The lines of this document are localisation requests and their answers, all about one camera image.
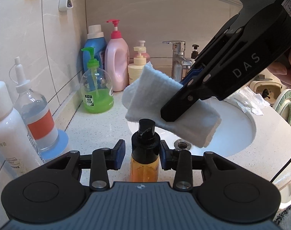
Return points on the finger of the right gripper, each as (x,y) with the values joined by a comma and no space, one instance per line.
(198,88)
(190,75)

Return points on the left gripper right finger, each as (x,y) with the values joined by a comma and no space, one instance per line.
(179,161)

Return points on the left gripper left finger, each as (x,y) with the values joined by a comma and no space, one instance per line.
(105,159)

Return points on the orange bottle black pump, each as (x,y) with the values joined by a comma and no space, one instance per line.
(146,144)

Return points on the white cloth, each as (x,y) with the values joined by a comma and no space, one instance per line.
(154,96)

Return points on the sink drain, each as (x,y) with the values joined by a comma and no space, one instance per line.
(182,144)

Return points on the chrome faucet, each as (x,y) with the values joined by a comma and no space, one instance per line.
(179,61)

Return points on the white pink lotion bottle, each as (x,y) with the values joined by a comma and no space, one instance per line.
(195,52)

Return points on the white jar blue lid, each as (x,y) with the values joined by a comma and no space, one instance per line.
(60,147)

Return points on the white sink basin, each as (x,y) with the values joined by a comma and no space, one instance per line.
(234,134)

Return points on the white paper towel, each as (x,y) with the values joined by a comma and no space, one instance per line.
(248,101)

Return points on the cream pump bottle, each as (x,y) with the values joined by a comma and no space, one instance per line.
(139,61)

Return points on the small pink pump bottle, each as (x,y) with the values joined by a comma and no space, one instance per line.
(146,55)

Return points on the green soap pump bottle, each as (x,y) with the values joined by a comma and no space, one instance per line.
(96,86)

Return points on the pink detergent pump bottle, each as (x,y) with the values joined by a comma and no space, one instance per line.
(117,58)

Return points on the clear bottle orange label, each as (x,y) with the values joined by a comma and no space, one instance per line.
(34,110)

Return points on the tall white bottle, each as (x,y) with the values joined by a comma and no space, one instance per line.
(16,145)

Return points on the blue detergent bottle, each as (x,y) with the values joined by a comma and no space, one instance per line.
(96,39)

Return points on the wall hook right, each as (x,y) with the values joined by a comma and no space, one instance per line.
(65,5)

